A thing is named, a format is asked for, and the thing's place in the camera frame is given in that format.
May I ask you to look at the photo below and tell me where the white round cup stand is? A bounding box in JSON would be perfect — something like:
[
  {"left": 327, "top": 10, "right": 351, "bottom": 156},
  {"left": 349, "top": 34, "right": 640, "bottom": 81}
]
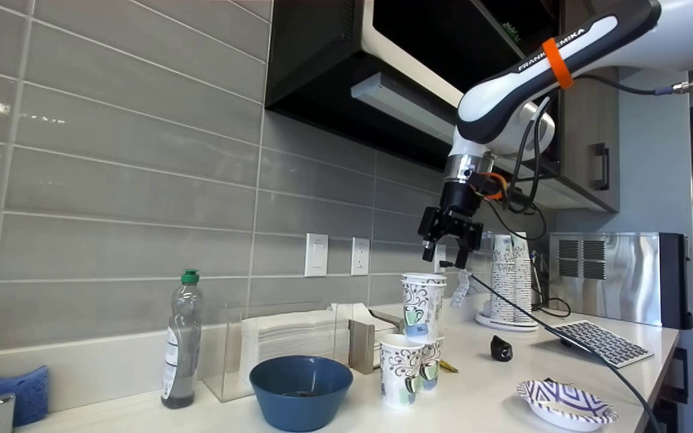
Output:
[{"left": 474, "top": 310, "right": 540, "bottom": 333}]

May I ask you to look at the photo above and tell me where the coil of black cable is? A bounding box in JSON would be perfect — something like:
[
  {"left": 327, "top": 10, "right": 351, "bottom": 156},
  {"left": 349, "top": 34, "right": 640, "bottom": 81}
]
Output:
[{"left": 529, "top": 251, "right": 573, "bottom": 319}]

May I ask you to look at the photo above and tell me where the stack of white napkins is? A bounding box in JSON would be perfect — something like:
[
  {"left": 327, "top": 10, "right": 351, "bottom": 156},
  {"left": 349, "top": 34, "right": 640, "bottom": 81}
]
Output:
[{"left": 241, "top": 302, "right": 383, "bottom": 385}]

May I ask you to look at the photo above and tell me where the brown packet holder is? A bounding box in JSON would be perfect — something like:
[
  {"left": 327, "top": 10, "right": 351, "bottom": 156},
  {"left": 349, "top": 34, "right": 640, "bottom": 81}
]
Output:
[{"left": 348, "top": 319, "right": 378, "bottom": 375}]

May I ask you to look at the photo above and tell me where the blue sponge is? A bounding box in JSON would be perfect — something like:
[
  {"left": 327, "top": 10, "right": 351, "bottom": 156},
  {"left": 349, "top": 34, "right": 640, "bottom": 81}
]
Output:
[{"left": 0, "top": 365, "right": 50, "bottom": 429}]

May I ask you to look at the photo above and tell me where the small black object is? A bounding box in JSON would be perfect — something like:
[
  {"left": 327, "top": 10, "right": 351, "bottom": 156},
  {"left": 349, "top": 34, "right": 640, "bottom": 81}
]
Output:
[{"left": 490, "top": 335, "right": 514, "bottom": 363}]

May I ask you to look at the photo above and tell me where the white keyboard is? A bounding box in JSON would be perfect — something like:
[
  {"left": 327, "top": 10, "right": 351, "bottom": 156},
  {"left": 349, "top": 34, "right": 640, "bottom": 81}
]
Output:
[{"left": 547, "top": 320, "right": 656, "bottom": 369}]

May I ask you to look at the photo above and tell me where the black drawer handle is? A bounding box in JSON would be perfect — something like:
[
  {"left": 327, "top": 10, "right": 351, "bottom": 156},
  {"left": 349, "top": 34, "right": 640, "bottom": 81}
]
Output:
[{"left": 661, "top": 348, "right": 689, "bottom": 405}]

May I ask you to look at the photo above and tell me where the stainless steel appliance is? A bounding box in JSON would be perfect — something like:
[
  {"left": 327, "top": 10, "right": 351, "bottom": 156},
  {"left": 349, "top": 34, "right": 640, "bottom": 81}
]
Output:
[{"left": 547, "top": 231, "right": 693, "bottom": 331}]

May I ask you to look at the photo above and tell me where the dark wall cabinet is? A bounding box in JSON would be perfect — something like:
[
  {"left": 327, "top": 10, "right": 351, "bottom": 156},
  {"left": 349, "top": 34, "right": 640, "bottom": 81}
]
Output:
[{"left": 265, "top": 0, "right": 621, "bottom": 215}]

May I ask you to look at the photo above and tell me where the purple patterned paper plate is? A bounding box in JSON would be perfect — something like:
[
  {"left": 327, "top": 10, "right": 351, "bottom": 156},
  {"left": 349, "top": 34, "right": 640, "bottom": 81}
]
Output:
[{"left": 516, "top": 379, "right": 620, "bottom": 433}]

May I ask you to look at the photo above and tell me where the white paper tag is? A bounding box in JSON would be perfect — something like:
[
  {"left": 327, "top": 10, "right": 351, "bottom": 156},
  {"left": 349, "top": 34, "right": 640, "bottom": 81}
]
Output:
[{"left": 449, "top": 270, "right": 473, "bottom": 309}]

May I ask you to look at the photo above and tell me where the clear acrylic napkin holder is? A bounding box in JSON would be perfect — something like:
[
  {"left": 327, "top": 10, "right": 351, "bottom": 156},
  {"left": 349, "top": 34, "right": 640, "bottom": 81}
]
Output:
[{"left": 202, "top": 302, "right": 378, "bottom": 403}]

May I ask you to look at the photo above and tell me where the stack of paper cups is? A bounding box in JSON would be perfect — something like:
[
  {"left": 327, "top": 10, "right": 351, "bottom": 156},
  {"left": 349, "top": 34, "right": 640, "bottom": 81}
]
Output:
[{"left": 489, "top": 233, "right": 534, "bottom": 326}]

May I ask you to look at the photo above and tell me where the black cabinet door handle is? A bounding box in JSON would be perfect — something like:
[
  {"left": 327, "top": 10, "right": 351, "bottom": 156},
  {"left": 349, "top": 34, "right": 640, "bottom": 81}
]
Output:
[{"left": 591, "top": 142, "right": 611, "bottom": 192}]

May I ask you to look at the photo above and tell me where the white wall switch plate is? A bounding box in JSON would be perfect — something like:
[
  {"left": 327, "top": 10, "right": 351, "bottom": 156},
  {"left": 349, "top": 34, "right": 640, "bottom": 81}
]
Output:
[{"left": 304, "top": 233, "right": 330, "bottom": 278}]

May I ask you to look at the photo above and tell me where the blue bowl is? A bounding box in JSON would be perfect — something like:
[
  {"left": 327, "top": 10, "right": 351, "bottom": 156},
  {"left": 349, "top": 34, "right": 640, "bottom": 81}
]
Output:
[{"left": 249, "top": 355, "right": 354, "bottom": 433}]

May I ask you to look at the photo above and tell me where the under cabinet light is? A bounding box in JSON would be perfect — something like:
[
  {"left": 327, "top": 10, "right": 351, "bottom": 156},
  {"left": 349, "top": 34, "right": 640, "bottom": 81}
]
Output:
[{"left": 350, "top": 72, "right": 459, "bottom": 146}]

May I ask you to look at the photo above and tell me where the clear dish soap bottle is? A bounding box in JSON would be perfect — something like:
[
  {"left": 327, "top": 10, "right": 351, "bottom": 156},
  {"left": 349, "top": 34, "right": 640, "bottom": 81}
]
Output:
[{"left": 161, "top": 269, "right": 205, "bottom": 410}]

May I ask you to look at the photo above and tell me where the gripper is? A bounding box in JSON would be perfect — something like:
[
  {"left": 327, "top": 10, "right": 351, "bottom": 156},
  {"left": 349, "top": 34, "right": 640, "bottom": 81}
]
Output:
[{"left": 417, "top": 179, "right": 485, "bottom": 270}]

